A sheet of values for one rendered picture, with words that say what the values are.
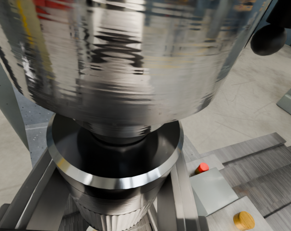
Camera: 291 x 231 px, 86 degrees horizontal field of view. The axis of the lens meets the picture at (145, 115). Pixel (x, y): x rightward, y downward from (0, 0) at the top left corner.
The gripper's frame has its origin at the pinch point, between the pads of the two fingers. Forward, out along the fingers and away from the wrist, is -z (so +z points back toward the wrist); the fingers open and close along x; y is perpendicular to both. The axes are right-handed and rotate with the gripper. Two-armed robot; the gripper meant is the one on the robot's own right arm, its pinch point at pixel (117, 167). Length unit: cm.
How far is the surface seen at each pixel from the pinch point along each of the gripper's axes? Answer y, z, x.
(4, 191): 122, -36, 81
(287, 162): 29, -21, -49
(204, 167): 15.7, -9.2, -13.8
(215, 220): 18.3, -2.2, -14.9
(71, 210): 29.3, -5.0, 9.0
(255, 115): 121, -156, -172
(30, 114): 23.9, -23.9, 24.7
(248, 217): 16.5, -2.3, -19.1
